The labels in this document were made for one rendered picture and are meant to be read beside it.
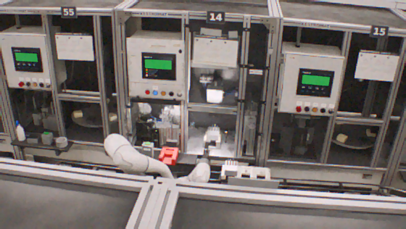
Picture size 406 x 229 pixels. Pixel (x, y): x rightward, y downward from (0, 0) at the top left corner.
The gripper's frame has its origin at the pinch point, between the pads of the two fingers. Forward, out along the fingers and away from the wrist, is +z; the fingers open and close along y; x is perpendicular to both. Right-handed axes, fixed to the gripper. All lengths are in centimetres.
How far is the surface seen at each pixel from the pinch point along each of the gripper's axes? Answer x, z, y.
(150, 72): 45, 18, 46
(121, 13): 65, 21, 88
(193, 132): 18, 54, -22
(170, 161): 29.1, 6.8, -20.6
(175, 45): 27, 20, 67
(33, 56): 138, 18, 54
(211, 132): 1.1, 36.1, -9.8
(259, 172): -39.6, 8.8, -25.2
